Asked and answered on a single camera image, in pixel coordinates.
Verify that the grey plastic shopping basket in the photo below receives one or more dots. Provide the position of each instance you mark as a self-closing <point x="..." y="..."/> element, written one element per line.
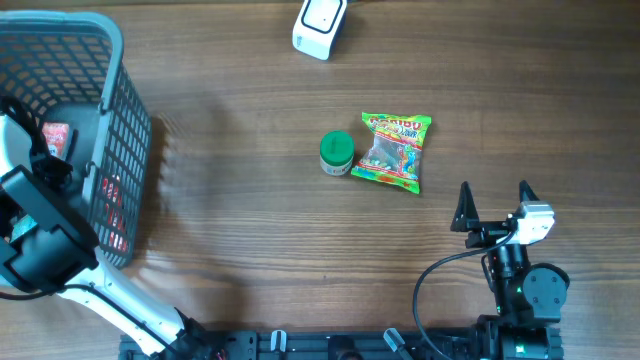
<point x="68" y="68"/>

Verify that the green lid jar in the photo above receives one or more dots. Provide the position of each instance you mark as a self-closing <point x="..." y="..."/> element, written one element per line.
<point x="337" y="149"/>

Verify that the white barcode scanner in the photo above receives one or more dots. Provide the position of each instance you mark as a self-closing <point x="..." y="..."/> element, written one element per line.
<point x="318" y="26"/>

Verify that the green Haribo gummy bag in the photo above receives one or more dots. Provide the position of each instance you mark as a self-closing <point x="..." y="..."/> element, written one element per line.
<point x="395" y="155"/>

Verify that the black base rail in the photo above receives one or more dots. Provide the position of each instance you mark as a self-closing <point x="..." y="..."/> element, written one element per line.
<point x="456" y="343"/>

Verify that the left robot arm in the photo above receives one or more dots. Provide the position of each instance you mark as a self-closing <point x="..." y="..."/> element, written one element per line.
<point x="48" y="248"/>

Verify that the red stick packet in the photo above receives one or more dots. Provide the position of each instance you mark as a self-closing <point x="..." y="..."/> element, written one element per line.
<point x="114" y="207"/>

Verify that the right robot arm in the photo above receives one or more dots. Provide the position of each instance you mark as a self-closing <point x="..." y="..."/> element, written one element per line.
<point x="528" y="296"/>

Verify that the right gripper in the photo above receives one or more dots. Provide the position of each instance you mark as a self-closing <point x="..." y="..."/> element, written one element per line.
<point x="466" y="216"/>

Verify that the small red white packet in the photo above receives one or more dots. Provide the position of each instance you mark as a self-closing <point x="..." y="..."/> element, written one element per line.
<point x="57" y="137"/>

